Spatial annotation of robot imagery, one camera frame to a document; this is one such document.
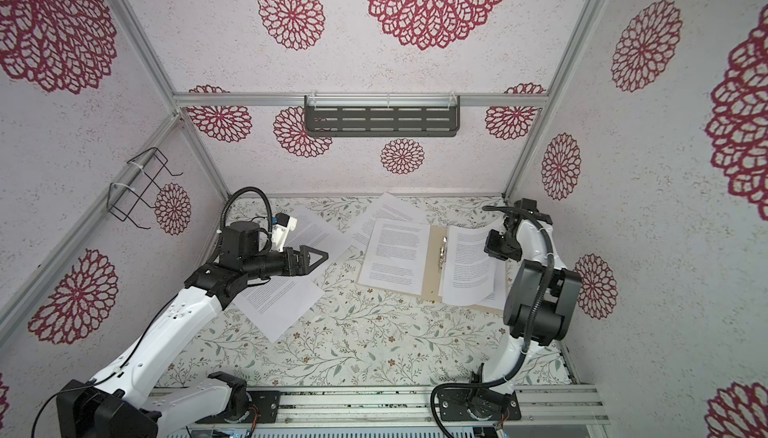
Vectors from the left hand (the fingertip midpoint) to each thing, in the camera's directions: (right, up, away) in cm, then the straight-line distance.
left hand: (317, 261), depth 75 cm
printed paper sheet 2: (+44, -6, +20) cm, 49 cm away
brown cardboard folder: (+36, +4, +32) cm, 49 cm away
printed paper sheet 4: (-17, -16, +17) cm, 29 cm away
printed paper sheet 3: (+51, -14, +17) cm, 56 cm away
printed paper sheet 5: (-7, +5, +34) cm, 35 cm away
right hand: (+51, +2, +17) cm, 54 cm away
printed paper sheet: (+21, -2, +28) cm, 35 cm away
